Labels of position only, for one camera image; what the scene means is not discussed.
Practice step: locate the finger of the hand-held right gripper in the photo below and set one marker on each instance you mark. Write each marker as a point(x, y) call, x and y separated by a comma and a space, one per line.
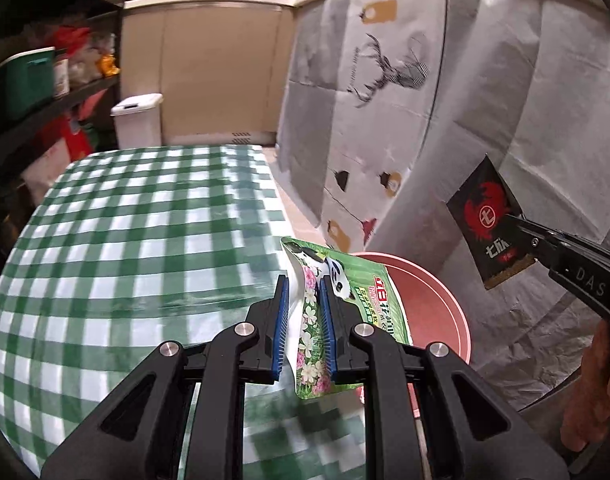
point(540, 234)
point(537, 252)

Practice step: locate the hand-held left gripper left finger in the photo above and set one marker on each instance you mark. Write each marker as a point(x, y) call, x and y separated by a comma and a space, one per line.
point(281, 330)

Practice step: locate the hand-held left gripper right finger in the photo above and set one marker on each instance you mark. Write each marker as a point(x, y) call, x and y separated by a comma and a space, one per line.
point(330, 330)

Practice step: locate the black packet with red print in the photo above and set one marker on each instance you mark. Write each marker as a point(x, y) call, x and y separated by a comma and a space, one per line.
point(485, 220)

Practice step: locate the green printed packet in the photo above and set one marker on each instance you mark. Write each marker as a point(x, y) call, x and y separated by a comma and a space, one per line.
point(385, 305)

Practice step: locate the pink plastic bucket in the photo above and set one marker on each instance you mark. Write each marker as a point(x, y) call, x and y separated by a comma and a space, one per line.
point(435, 300)

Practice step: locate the person's right hand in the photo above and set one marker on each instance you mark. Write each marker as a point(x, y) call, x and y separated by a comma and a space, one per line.
point(592, 400)

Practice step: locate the grey white curtain cloth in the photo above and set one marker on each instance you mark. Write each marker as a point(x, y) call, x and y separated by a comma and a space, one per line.
point(535, 110)

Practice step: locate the deer printed curtain cloth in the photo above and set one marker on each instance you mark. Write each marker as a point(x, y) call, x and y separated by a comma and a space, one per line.
point(335, 125)

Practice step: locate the white lidded bin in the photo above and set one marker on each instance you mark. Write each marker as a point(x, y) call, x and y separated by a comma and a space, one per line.
point(137, 125)

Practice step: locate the beige kitchen cabinet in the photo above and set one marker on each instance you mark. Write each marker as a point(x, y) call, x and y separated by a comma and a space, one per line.
point(210, 70)

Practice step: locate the white pink sack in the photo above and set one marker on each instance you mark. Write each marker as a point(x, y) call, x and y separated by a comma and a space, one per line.
point(47, 165)

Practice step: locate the orange red sack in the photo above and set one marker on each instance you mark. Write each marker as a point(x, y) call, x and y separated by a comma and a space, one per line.
point(67, 135)

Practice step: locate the green storage box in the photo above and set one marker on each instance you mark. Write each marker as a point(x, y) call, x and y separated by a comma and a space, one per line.
point(25, 80)

